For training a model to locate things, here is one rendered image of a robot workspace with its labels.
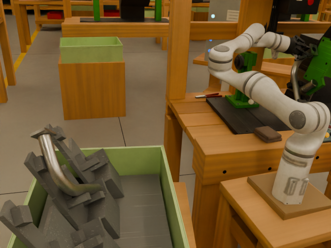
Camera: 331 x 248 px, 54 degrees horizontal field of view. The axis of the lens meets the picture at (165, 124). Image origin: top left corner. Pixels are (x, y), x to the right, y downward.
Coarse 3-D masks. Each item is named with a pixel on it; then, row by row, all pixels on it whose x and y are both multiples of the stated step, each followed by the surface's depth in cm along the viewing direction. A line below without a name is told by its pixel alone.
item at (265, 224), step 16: (224, 192) 115; (240, 192) 112; (256, 192) 112; (240, 208) 106; (256, 208) 105; (256, 224) 99; (272, 224) 99; (288, 224) 99; (304, 224) 99; (320, 224) 100; (272, 240) 93; (288, 240) 93; (304, 240) 94; (320, 240) 97
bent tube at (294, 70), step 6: (312, 48) 154; (312, 54) 152; (300, 60) 159; (294, 66) 162; (294, 72) 162; (294, 78) 161; (294, 84) 160; (294, 90) 159; (294, 96) 158; (300, 96) 157
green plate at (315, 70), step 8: (328, 40) 148; (320, 48) 152; (328, 48) 147; (320, 56) 151; (328, 56) 147; (312, 64) 155; (320, 64) 150; (328, 64) 146; (312, 72) 154; (320, 72) 149; (328, 72) 149
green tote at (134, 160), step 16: (64, 160) 113; (112, 160) 116; (128, 160) 117; (144, 160) 118; (160, 160) 118; (160, 176) 120; (32, 192) 91; (32, 208) 91; (176, 208) 87; (176, 224) 86; (16, 240) 77; (176, 240) 87
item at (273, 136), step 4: (256, 128) 139; (260, 128) 139; (264, 128) 139; (268, 128) 140; (256, 132) 139; (260, 132) 137; (264, 132) 136; (268, 132) 136; (272, 132) 136; (276, 132) 136; (260, 136) 137; (264, 136) 135; (268, 136) 133; (272, 136) 133; (276, 136) 134; (280, 136) 135; (264, 140) 135; (268, 140) 133; (272, 140) 134; (276, 140) 135; (280, 140) 136
